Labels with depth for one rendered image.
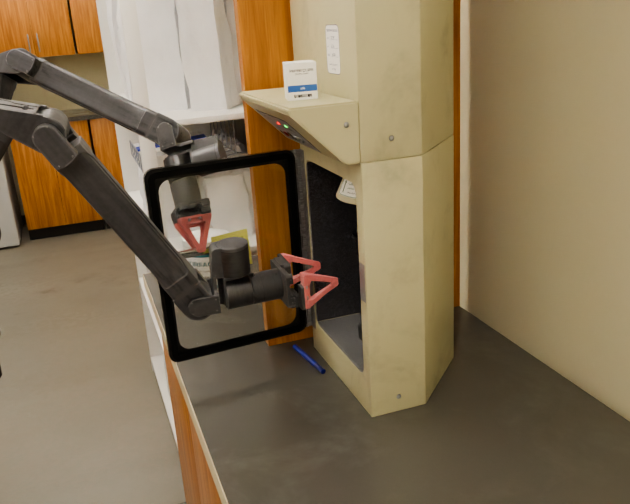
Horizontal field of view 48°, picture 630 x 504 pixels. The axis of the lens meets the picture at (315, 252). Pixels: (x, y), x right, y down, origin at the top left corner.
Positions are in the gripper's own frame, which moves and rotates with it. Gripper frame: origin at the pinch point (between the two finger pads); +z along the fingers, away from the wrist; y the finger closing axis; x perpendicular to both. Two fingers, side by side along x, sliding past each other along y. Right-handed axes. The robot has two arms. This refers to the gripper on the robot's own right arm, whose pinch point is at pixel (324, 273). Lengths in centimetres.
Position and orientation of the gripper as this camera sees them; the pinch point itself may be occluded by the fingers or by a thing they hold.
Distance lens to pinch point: 135.0
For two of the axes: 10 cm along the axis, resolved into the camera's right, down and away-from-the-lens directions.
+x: 0.8, 9.4, 3.3
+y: -3.3, -2.9, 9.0
